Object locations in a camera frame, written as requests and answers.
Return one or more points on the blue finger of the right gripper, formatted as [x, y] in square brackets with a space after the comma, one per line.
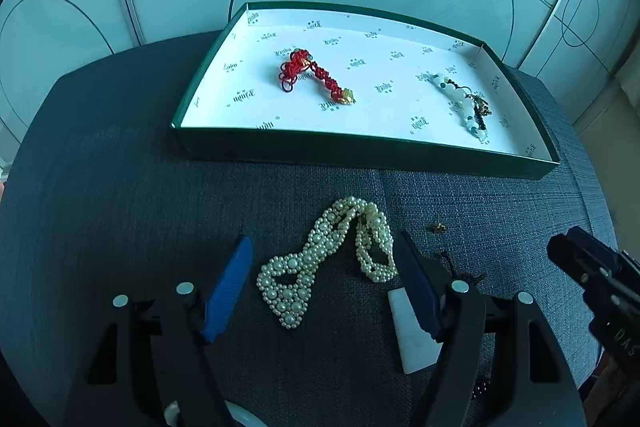
[585, 259]

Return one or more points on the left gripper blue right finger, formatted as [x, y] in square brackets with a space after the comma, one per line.
[530, 380]

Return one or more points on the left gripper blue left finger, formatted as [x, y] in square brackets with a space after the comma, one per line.
[148, 366]

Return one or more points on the dark red bead mala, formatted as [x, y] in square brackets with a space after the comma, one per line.
[482, 389]

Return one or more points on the white jade rectangular pendant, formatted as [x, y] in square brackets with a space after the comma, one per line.
[417, 349]

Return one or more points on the white jade bangle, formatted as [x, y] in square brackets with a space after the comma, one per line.
[241, 416]

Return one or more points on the blue grey fabric ottoman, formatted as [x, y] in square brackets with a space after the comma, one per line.
[97, 205]

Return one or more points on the green shallow box tray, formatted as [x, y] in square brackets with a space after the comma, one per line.
[428, 98]

